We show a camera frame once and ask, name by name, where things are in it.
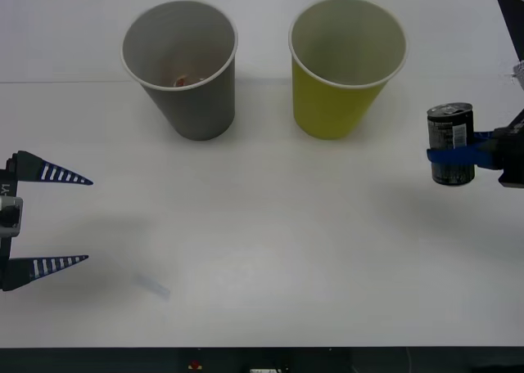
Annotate black drink can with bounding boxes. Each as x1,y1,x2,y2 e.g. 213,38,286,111
426,101,476,187

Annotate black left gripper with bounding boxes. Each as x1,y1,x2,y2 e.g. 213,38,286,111
0,150,94,292

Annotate yellow-green plastic bin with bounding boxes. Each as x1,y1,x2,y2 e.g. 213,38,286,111
287,0,409,141

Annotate grey plastic bin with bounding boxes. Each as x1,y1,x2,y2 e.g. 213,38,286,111
120,0,239,142

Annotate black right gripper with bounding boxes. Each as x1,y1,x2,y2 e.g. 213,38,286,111
426,108,524,189

